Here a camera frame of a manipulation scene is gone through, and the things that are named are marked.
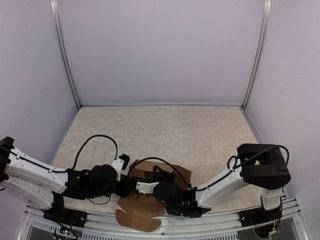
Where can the brown cardboard box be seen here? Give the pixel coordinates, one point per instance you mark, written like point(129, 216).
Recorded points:
point(140, 211)

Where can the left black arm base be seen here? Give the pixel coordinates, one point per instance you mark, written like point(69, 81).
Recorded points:
point(61, 215)

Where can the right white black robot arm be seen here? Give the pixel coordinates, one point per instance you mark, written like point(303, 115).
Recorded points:
point(260, 165)

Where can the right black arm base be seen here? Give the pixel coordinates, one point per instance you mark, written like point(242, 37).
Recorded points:
point(260, 215)

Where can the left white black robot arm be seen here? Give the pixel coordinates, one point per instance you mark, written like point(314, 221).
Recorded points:
point(47, 186)

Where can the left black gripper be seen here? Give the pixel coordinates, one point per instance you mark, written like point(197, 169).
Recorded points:
point(125, 190)

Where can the aluminium corner post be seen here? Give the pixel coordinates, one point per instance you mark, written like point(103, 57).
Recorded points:
point(258, 53)
point(54, 5)

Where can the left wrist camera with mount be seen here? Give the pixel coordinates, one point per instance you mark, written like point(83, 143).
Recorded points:
point(120, 164)

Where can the right aluminium corner post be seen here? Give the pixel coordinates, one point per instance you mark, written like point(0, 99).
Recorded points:
point(258, 53)

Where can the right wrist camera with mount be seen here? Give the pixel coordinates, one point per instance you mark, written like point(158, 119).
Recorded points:
point(146, 188)

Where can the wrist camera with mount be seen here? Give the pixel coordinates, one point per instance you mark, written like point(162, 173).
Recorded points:
point(146, 188)
point(120, 164)

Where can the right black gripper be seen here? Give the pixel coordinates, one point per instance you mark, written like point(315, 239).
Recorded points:
point(160, 175)

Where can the left aluminium corner post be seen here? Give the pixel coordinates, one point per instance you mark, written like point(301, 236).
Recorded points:
point(54, 5)

